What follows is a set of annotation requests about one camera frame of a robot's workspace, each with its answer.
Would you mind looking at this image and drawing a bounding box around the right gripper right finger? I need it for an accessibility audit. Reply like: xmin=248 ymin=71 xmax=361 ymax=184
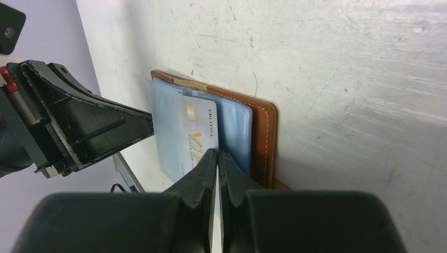
xmin=218 ymin=150 xmax=406 ymax=252

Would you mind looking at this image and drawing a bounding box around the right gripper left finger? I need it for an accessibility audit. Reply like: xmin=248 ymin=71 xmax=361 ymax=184
xmin=13 ymin=149 xmax=217 ymax=252

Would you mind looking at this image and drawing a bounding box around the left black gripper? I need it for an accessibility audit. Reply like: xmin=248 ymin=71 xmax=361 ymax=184
xmin=1 ymin=60 xmax=154 ymax=178

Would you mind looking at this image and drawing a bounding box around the brown leather card holder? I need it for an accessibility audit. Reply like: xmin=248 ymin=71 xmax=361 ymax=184
xmin=151 ymin=70 xmax=290 ymax=189

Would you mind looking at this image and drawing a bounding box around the aluminium rail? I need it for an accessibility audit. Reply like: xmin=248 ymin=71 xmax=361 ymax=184
xmin=112 ymin=152 xmax=145 ymax=192

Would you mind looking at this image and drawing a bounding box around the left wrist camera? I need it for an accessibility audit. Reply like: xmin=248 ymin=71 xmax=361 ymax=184
xmin=0 ymin=3 xmax=26 ymax=55

